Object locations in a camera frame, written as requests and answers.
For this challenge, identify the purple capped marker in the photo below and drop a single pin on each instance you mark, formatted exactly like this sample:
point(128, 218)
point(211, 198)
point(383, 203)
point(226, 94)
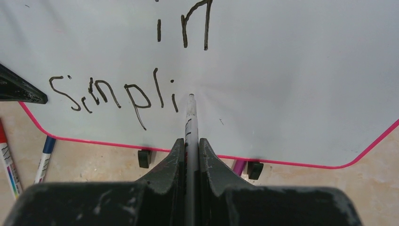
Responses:
point(239, 167)

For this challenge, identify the black marker without cap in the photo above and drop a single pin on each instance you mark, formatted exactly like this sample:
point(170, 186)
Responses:
point(192, 162)

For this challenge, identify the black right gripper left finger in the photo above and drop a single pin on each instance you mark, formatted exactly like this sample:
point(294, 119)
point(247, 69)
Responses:
point(155, 199)

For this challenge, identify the black whiteboard stand foot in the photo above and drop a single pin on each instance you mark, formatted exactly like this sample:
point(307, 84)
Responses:
point(254, 169)

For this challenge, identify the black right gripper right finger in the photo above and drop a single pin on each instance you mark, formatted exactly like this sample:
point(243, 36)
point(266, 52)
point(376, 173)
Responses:
point(229, 200)

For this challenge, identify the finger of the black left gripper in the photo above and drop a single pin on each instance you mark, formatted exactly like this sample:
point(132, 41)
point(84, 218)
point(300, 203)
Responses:
point(15, 88)

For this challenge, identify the red capped marker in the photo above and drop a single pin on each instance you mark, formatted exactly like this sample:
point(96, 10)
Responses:
point(9, 165)

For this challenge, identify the blue capped marker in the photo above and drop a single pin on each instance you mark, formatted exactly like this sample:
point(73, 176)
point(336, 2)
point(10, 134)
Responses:
point(45, 159)

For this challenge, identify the pink framed whiteboard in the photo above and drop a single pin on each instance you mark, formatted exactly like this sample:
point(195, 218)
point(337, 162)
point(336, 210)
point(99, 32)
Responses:
point(303, 82)

